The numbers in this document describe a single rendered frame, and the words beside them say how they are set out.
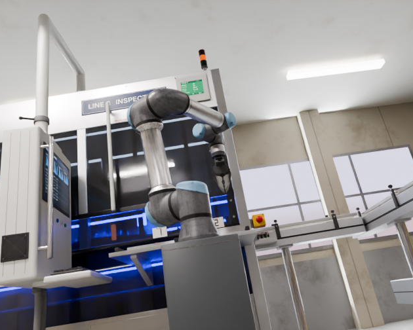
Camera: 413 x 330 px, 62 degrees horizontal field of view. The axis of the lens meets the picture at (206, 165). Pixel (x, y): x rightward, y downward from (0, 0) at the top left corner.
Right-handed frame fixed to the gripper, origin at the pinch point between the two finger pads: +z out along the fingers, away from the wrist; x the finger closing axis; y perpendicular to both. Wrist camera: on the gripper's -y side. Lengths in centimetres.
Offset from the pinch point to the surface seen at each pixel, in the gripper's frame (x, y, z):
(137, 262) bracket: 48, 10, 26
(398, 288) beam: -85, 41, 58
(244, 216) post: -10.2, 39.0, 6.4
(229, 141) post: -10, 39, -43
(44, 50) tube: 96, 6, -111
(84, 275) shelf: 66, -12, 31
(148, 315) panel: 52, 39, 52
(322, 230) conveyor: -56, 50, 21
